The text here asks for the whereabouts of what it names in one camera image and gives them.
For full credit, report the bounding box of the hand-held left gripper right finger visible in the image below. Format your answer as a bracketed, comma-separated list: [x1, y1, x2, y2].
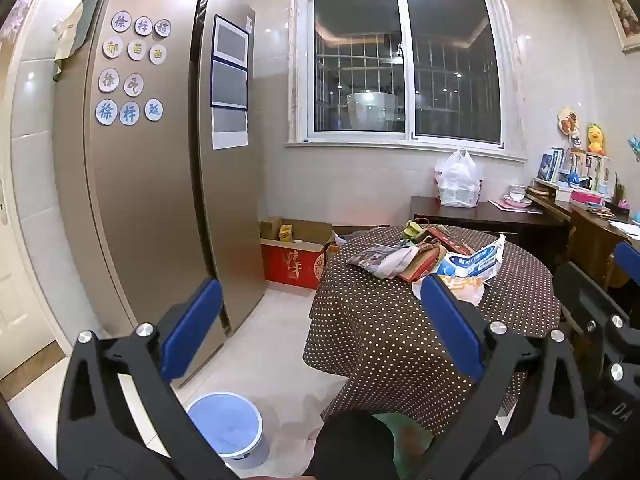
[414, 274, 592, 480]

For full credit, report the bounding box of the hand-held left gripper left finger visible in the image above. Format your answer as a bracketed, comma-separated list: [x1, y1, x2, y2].
[56, 278, 238, 480]

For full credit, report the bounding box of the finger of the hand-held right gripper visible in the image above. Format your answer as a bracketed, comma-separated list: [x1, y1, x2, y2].
[612, 241, 640, 291]
[551, 260, 640, 386]

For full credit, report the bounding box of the blue white torn carton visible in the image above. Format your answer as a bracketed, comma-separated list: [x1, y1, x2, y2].
[436, 234, 507, 282]

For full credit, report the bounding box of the light blue plastic bucket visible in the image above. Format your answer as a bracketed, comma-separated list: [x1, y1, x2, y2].
[186, 392, 264, 463]

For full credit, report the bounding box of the white orange plastic bag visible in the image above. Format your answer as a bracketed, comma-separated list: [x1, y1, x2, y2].
[411, 276, 487, 307]

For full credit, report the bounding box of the wooden desk with shelf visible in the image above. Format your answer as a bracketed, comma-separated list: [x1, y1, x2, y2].
[525, 187, 640, 292]

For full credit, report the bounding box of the brown polka-dot tablecloth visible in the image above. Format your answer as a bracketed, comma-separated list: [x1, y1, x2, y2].
[302, 225, 564, 437]

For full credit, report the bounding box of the row of books and boxes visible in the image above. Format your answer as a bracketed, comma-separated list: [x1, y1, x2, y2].
[536, 147, 612, 197]

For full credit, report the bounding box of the printed grey plastic wrapper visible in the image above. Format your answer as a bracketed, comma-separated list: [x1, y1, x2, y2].
[345, 244, 426, 281]

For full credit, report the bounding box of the dark wooden cabinet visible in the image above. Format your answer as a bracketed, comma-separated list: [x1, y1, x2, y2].
[410, 195, 572, 261]

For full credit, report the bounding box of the green cloth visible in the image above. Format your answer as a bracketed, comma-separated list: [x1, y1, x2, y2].
[372, 411, 437, 480]

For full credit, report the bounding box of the pink paper sheet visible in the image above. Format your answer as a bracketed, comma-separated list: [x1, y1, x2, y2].
[487, 198, 544, 214]

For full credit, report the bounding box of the red cardboard box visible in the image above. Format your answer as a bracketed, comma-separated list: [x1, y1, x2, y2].
[260, 239, 328, 291]

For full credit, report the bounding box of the yellow duck plush toy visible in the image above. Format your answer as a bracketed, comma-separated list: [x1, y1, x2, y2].
[586, 122, 607, 156]

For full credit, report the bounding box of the small brown cardboard box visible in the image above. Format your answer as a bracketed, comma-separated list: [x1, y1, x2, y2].
[259, 215, 283, 242]

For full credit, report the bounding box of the white plastic shopping bag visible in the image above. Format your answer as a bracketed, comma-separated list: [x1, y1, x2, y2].
[434, 149, 485, 208]

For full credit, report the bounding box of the beige double-door refrigerator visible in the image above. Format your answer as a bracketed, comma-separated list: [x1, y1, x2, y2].
[52, 0, 267, 392]

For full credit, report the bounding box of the dark cloth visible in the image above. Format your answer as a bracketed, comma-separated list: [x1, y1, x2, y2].
[303, 409, 397, 480]

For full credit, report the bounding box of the white door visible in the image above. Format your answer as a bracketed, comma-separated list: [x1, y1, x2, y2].
[0, 0, 67, 378]

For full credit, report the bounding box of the white-bordered grey sheet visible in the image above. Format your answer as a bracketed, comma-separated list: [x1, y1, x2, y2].
[211, 107, 249, 151]

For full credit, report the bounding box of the blue-bordered grey sheet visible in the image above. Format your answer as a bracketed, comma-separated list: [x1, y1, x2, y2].
[212, 14, 250, 71]
[210, 59, 249, 111]

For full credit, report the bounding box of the white-framed sliding window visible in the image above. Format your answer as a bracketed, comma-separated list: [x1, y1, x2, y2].
[299, 0, 507, 147]

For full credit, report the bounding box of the group of round character magnets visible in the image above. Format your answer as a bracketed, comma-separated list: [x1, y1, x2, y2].
[95, 10, 172, 126]

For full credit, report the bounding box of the white cloth bag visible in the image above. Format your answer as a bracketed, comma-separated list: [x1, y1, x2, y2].
[54, 2, 84, 61]

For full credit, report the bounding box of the cartoon wall decoration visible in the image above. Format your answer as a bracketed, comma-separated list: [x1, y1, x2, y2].
[557, 106, 581, 137]

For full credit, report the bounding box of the framed wall picture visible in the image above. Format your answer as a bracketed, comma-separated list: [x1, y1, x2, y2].
[598, 0, 640, 54]

